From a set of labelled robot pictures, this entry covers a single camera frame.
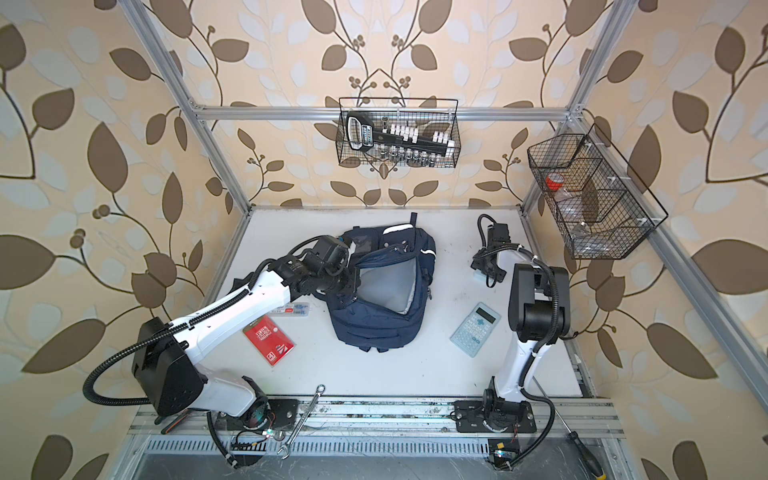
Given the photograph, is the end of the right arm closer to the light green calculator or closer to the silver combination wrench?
the light green calculator

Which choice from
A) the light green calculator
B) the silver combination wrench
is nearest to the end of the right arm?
the light green calculator

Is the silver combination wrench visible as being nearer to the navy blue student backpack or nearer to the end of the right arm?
the navy blue student backpack

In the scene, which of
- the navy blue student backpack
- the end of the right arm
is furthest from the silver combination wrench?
the end of the right arm

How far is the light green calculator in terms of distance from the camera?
864mm
